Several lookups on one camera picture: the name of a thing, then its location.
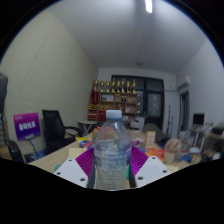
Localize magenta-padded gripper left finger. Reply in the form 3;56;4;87
53;147;96;188

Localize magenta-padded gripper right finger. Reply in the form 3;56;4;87
130;145;173;188

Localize clear plastic water bottle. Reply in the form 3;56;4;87
93;109;134;191

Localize orange book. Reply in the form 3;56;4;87
144;147;166;163

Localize pink flowers in pot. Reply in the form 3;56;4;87
164;137;183;164

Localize grey office chair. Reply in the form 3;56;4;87
143;123;164;141

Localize black mesh office chair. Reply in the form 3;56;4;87
41;109;84;154

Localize small round side table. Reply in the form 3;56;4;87
78;120;98;134

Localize black tripod stand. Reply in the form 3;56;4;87
166;104;175;138

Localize black padded chair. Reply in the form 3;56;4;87
6;139;26;164

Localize purple sign board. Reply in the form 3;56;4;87
13;112;42;142

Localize black computer monitor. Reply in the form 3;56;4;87
192;113;205;126

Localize dark glass double door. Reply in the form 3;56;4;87
110;75;165;129

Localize cluttered wooden side desk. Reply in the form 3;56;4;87
191;123;224;158

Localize wooden shelf unit with trophies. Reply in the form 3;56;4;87
87;78;138;123

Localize dark suitcase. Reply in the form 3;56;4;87
0;73;9;114

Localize small standing picture frame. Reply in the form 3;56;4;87
143;130;157;149

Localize white wall air conditioner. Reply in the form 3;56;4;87
178;75;192;91

